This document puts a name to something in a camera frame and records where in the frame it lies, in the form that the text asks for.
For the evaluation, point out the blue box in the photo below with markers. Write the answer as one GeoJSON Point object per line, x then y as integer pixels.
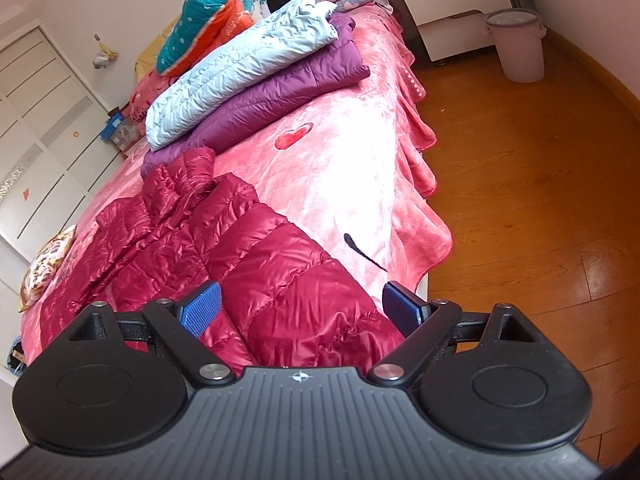
{"type": "Point", "coordinates": [112, 127]}

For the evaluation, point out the white wardrobe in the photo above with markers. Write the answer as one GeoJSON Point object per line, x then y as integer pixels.
{"type": "Point", "coordinates": [45, 135]}

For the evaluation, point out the pink heart-print blanket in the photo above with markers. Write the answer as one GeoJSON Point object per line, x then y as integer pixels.
{"type": "Point", "coordinates": [340, 170]}

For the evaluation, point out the yellow star-print headboard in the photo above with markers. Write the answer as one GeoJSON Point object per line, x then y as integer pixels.
{"type": "Point", "coordinates": [150, 50]}

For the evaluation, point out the floral pillow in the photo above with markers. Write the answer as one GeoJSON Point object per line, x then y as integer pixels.
{"type": "Point", "coordinates": [47, 265]}

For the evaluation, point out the light blue down jacket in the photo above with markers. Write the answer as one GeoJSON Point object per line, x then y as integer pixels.
{"type": "Point", "coordinates": [225, 75]}

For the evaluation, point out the pink trash bin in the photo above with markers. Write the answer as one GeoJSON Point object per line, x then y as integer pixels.
{"type": "Point", "coordinates": [520, 50]}

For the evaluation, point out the teal and orange quilt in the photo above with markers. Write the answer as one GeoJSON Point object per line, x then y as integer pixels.
{"type": "Point", "coordinates": [210, 15]}

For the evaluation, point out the red down jacket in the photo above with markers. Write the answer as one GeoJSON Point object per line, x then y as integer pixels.
{"type": "Point", "coordinates": [260, 260]}

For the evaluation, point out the white nightstand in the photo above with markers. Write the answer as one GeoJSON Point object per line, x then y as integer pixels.
{"type": "Point", "coordinates": [450, 10]}

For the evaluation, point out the pink patterned pillow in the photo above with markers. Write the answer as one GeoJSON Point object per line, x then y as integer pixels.
{"type": "Point", "coordinates": [140, 97]}

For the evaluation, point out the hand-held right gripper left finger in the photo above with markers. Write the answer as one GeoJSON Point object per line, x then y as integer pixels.
{"type": "Point", "coordinates": [200, 310]}

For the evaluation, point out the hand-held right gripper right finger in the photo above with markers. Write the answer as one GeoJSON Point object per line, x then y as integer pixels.
{"type": "Point", "coordinates": [402, 310]}

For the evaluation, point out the dark blue object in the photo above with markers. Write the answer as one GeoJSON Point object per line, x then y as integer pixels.
{"type": "Point", "coordinates": [15, 355]}

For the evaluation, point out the purple down jacket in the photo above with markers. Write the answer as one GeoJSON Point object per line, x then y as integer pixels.
{"type": "Point", "coordinates": [300, 85]}

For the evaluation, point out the hanging ornament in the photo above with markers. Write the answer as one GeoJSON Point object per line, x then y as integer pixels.
{"type": "Point", "coordinates": [104, 55]}

